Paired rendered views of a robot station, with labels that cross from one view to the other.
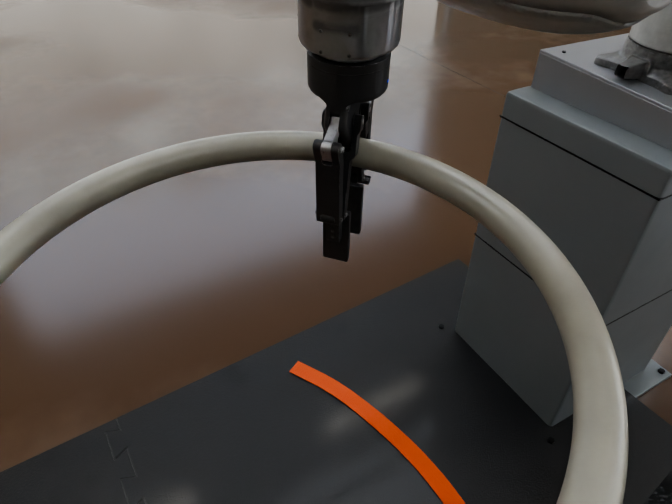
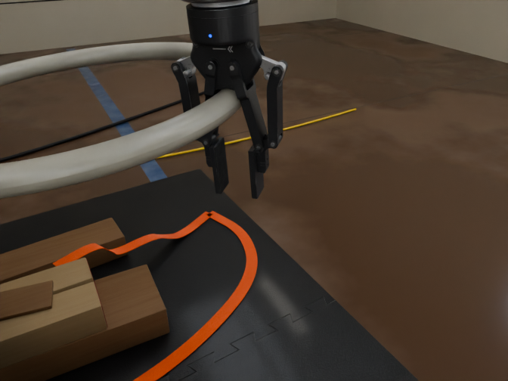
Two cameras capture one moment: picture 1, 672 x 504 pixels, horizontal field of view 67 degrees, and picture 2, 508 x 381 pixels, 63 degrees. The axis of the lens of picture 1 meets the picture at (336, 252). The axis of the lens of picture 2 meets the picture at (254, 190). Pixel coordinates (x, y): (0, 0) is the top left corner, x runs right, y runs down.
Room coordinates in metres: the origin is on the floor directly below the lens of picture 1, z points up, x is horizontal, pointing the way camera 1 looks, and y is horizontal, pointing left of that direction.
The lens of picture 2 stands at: (0.51, -0.48, 1.16)
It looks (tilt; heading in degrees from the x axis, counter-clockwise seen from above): 32 degrees down; 91
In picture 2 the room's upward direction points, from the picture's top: straight up
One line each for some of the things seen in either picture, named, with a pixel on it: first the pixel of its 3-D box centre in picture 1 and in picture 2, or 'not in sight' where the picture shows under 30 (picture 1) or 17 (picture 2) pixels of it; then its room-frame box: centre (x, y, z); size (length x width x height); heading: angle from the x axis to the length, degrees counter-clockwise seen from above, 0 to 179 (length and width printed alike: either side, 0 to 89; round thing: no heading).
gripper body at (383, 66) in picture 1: (347, 94); (226, 45); (0.47, -0.01, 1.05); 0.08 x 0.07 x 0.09; 162
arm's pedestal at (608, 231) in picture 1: (585, 251); not in sight; (1.03, -0.65, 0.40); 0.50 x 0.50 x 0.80; 29
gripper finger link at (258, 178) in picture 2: (349, 208); (256, 170); (0.50, -0.02, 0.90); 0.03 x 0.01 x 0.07; 72
